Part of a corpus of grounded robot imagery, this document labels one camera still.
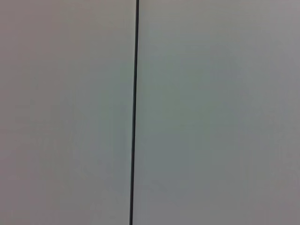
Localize black vertical wall strip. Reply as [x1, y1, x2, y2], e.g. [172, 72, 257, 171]
[129, 0, 140, 225]

